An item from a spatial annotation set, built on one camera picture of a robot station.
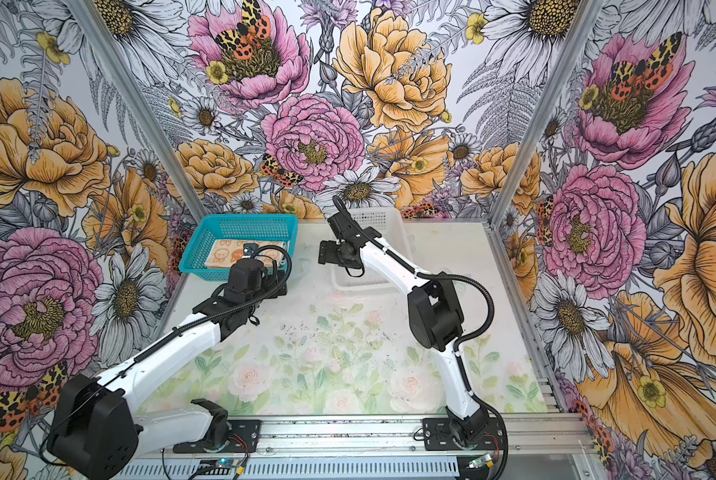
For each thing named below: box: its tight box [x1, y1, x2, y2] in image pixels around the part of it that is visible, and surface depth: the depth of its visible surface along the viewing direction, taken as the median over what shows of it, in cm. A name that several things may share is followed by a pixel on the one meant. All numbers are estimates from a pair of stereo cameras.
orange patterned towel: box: [205, 239, 245, 269], surface depth 107 cm
